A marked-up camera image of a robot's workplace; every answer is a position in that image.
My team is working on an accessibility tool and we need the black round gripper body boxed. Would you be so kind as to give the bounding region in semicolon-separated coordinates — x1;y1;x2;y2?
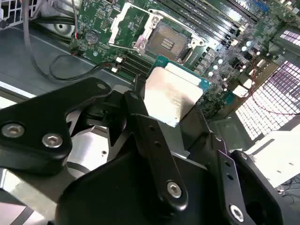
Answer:
55;150;225;225

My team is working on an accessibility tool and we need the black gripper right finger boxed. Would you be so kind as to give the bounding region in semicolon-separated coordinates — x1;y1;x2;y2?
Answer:
180;107;285;225

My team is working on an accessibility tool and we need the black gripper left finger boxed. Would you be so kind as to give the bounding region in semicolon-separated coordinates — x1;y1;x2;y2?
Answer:
0;74;189;213

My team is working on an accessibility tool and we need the silver topped CPU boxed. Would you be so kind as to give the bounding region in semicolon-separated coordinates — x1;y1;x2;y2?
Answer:
142;55;211;128

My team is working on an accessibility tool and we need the metal socket cover frame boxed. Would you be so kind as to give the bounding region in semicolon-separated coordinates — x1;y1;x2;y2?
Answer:
108;1;165;56

